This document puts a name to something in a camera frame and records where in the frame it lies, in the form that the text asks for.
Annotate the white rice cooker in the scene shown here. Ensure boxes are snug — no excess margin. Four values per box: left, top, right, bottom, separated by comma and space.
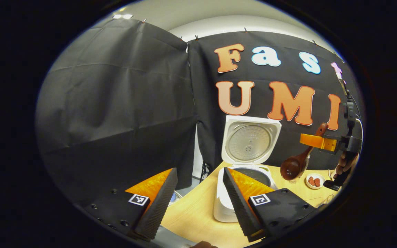
213, 115, 282, 223

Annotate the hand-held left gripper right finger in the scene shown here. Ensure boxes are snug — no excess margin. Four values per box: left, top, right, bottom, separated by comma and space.
222, 167, 318, 242

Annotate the white round plate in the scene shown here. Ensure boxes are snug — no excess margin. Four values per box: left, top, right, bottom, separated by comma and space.
305, 173, 326, 190

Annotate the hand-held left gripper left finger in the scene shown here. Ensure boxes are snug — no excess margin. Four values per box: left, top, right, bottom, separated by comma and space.
81, 168, 178, 241

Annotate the black tripod stand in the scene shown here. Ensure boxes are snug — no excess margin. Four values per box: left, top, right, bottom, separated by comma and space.
200, 160, 211, 183

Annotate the clear jar blue lid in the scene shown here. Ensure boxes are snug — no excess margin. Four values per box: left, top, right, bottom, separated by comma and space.
169, 190, 183, 208

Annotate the brown wooden spoon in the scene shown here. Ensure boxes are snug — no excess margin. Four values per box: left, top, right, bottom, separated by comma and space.
280, 123, 329, 181

